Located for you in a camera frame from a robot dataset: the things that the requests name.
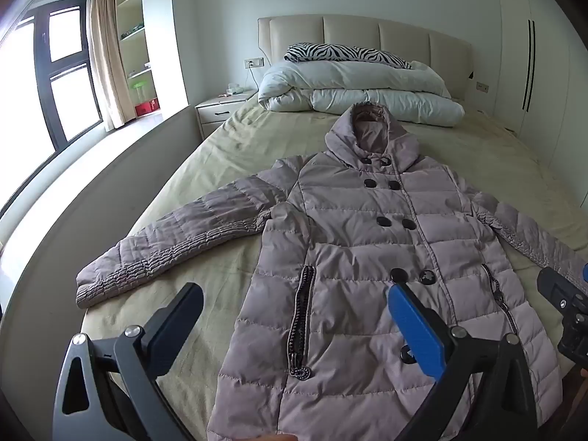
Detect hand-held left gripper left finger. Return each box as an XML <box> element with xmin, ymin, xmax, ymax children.
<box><xmin>53</xmin><ymin>282</ymin><xmax>205</xmax><ymax>441</ymax></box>

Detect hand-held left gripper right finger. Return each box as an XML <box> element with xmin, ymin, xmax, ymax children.
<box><xmin>387</xmin><ymin>282</ymin><xmax>539</xmax><ymax>441</ymax></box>

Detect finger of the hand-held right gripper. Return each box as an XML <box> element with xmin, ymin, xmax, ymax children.
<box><xmin>537</xmin><ymin>262</ymin><xmax>588</xmax><ymax>319</ymax></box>

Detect mauve quilted hooded jacket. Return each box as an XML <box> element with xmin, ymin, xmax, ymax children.
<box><xmin>76</xmin><ymin>103</ymin><xmax>588</xmax><ymax>441</ymax></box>

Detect bed with beige sheet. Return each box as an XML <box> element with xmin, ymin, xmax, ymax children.
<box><xmin>80</xmin><ymin>98</ymin><xmax>588</xmax><ymax>441</ymax></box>

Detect white nightstand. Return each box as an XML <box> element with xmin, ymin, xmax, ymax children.
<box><xmin>195</xmin><ymin>89</ymin><xmax>259</xmax><ymax>139</ymax></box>

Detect white wardrobe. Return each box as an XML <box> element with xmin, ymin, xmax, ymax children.
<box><xmin>495</xmin><ymin>0</ymin><xmax>588</xmax><ymax>148</ymax></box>

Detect white folded duvet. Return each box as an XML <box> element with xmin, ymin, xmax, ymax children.
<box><xmin>257</xmin><ymin>60</ymin><xmax>466</xmax><ymax>128</ymax></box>

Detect beige curtain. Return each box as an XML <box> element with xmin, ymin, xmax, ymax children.
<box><xmin>87</xmin><ymin>0</ymin><xmax>128</xmax><ymax>132</ymax></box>

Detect black framed window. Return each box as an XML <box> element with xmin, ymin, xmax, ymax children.
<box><xmin>0</xmin><ymin>0</ymin><xmax>104</xmax><ymax>221</ymax></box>

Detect zebra print pillow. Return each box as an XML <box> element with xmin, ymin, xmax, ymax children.
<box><xmin>283</xmin><ymin>43</ymin><xmax>413</xmax><ymax>70</ymax></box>

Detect white open shelf unit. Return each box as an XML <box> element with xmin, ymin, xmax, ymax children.
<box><xmin>115</xmin><ymin>0</ymin><xmax>161</xmax><ymax>122</ymax></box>

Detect cream padded headboard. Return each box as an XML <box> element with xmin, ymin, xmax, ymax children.
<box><xmin>257</xmin><ymin>15</ymin><xmax>474</xmax><ymax>102</ymax></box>

